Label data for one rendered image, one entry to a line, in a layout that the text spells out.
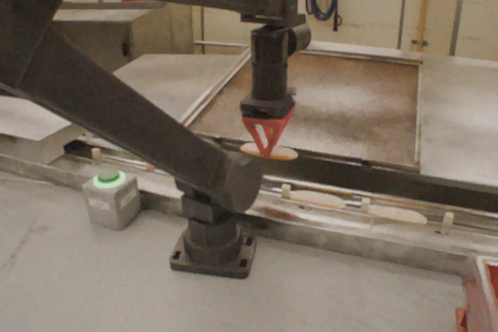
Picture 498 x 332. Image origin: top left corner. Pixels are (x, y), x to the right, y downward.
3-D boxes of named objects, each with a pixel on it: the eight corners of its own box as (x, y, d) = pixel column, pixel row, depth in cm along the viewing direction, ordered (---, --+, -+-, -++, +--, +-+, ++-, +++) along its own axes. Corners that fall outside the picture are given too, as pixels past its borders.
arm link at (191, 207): (183, 222, 59) (213, 235, 57) (176, 160, 55) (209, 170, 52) (220, 194, 66) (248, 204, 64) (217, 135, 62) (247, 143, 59)
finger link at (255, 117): (293, 146, 72) (294, 94, 68) (280, 165, 66) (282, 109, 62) (256, 140, 74) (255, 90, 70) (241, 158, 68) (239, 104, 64)
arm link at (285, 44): (243, 25, 60) (277, 28, 58) (266, 19, 66) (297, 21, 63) (244, 69, 63) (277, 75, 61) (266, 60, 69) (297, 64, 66)
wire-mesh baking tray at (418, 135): (175, 134, 88) (174, 128, 87) (255, 47, 126) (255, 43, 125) (419, 174, 72) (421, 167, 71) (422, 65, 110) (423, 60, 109)
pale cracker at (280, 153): (236, 153, 71) (236, 147, 70) (245, 143, 74) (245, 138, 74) (293, 162, 68) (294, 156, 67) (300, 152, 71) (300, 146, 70)
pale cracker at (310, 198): (285, 201, 71) (285, 196, 71) (292, 190, 74) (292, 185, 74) (342, 212, 68) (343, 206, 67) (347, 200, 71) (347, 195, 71)
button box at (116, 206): (89, 237, 71) (76, 184, 66) (115, 214, 78) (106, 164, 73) (125, 248, 69) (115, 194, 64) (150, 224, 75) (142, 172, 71)
